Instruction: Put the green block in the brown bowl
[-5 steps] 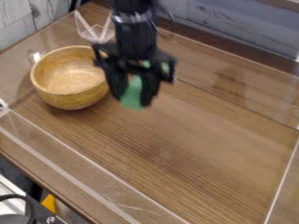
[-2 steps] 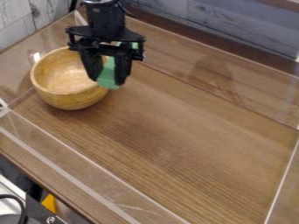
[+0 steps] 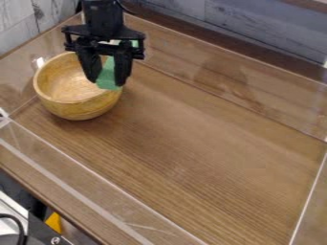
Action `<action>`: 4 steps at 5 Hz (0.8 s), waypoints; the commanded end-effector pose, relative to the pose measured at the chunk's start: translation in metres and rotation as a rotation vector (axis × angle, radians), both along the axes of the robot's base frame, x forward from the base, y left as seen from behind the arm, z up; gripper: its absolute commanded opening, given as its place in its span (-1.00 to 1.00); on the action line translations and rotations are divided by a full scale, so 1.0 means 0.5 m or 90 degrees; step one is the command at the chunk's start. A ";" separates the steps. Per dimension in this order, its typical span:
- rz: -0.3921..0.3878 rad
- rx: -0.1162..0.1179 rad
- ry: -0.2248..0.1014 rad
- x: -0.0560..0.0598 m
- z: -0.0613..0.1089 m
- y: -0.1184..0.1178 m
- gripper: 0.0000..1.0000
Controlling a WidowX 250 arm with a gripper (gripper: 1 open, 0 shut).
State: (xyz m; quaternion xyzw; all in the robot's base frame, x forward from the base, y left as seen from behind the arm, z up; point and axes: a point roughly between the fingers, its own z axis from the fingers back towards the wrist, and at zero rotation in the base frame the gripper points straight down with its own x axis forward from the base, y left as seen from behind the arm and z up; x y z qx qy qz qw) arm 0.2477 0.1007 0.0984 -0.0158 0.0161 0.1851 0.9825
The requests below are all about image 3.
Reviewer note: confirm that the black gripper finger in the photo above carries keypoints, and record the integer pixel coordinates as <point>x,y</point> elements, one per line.
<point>123,61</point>
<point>89,62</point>

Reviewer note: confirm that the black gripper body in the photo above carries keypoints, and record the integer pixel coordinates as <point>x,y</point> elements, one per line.
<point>104,26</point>

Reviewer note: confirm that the green rectangular block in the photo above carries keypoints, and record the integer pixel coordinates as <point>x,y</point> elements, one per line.
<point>105,79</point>

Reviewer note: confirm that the brown wooden bowl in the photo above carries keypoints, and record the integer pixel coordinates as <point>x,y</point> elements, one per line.
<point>68,95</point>

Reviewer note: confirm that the yellow object under table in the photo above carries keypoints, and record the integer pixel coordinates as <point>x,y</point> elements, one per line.
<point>53,222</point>

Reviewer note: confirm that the clear acrylic barrier wall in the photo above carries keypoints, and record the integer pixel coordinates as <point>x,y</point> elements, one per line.
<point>209,157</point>

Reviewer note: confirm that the black device with logo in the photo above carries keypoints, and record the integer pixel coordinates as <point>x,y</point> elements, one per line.
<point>41,235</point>

